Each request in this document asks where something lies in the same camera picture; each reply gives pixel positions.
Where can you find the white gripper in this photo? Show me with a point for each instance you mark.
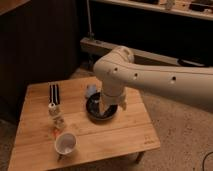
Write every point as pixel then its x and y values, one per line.
pixel 112 97

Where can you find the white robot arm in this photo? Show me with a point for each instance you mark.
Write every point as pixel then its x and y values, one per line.
pixel 116 70

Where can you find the black round bowl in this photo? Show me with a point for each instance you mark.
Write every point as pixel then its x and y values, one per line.
pixel 92 107

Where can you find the light blue small object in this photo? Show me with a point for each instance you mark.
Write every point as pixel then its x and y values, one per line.
pixel 90 90

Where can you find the small white figurine stack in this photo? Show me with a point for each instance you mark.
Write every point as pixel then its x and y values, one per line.
pixel 56 115

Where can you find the black striped flat object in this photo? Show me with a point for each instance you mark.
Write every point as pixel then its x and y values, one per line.
pixel 54 96

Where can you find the wooden table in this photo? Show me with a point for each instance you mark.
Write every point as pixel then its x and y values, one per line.
pixel 130 131

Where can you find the metal vertical pole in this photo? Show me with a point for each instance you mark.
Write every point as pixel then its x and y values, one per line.
pixel 91 34

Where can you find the wooden shelf with items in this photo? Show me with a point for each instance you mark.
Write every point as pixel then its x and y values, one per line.
pixel 167 7

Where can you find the grey metal rail beam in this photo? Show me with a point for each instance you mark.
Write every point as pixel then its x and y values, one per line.
pixel 100 48

